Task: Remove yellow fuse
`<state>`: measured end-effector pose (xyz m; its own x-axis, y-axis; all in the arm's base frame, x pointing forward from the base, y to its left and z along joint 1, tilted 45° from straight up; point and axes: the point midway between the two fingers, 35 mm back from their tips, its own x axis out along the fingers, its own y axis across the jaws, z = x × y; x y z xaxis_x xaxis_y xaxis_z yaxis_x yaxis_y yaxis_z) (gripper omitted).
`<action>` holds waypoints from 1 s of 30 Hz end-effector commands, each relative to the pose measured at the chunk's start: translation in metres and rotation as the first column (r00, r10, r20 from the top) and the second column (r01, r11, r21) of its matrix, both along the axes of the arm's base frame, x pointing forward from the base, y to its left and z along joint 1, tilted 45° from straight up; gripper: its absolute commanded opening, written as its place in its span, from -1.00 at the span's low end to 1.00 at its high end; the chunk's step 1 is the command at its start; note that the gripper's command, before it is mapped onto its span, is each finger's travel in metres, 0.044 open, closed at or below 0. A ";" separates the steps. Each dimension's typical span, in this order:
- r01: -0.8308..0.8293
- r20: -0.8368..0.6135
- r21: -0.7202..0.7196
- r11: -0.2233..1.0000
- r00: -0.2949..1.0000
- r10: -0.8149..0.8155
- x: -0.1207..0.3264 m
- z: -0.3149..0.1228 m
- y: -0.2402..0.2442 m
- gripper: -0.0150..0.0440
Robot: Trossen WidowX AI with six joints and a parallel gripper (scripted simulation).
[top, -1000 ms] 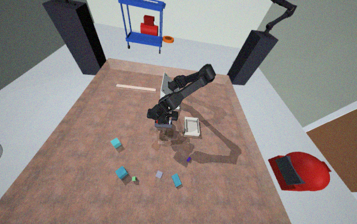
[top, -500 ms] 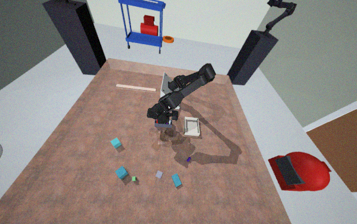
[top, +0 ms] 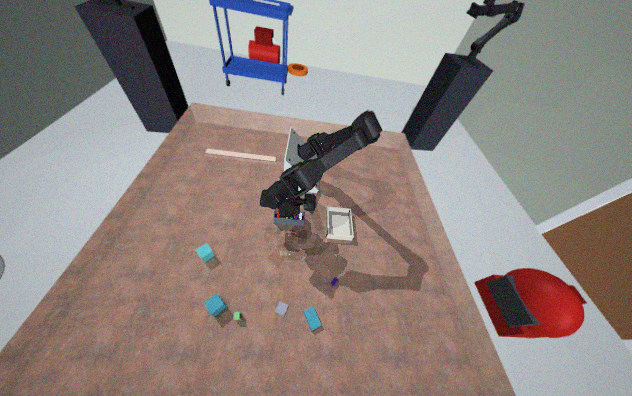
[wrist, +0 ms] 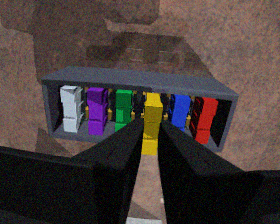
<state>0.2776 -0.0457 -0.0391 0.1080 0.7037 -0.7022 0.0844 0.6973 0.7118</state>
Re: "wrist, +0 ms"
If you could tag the green fuse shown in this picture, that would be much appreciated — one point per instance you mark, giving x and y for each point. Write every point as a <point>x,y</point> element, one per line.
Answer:
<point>123,108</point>

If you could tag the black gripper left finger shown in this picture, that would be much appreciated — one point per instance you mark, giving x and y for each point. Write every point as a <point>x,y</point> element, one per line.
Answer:
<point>92,187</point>

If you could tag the blue fuse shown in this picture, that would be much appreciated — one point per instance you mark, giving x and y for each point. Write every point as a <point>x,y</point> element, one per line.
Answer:
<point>178,110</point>

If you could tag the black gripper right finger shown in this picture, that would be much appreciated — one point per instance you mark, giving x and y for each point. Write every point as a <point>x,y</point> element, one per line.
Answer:
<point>200,187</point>

